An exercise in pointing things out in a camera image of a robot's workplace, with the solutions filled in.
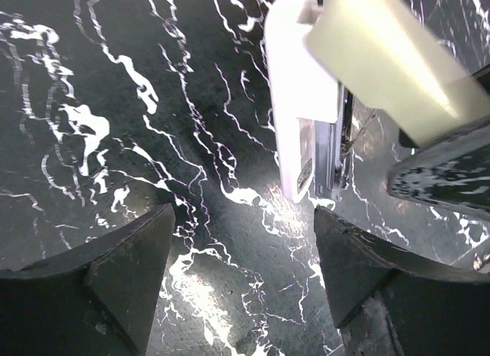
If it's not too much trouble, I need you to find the beige stapler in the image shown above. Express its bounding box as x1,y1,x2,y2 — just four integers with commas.
264,0,489,202

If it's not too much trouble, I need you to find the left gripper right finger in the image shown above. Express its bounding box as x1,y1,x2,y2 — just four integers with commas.
314,207,489,355

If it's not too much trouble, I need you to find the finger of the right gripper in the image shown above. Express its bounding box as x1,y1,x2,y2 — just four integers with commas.
386,60,490,221

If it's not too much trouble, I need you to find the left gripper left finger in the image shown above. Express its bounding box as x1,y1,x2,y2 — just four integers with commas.
1,204,175,355

